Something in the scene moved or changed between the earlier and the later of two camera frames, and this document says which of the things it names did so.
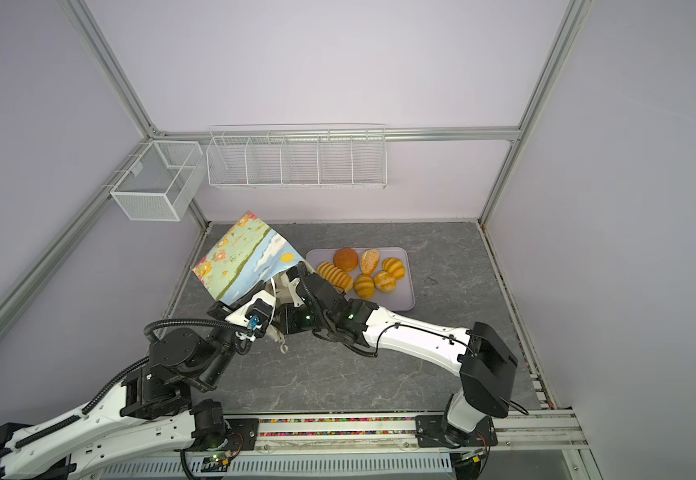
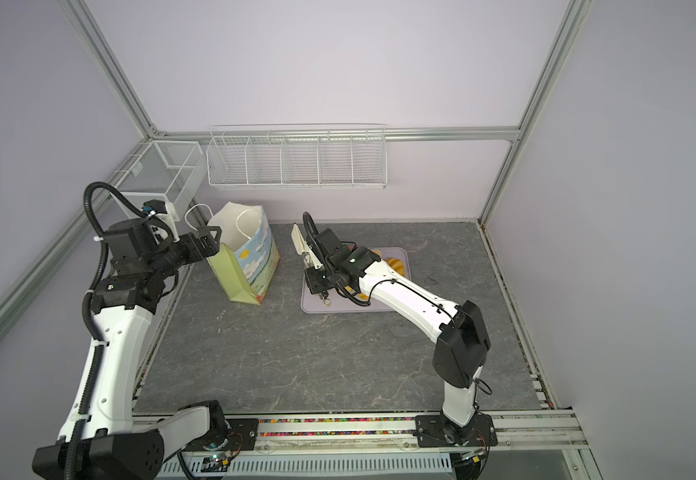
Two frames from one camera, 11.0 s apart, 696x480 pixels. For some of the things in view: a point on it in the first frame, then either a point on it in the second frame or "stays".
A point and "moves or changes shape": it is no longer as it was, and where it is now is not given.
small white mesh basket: (161, 182) stays
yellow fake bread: (394, 266) stays
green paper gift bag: (247, 254) moves or changes shape
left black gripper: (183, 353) -> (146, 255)
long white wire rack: (297, 156) stays
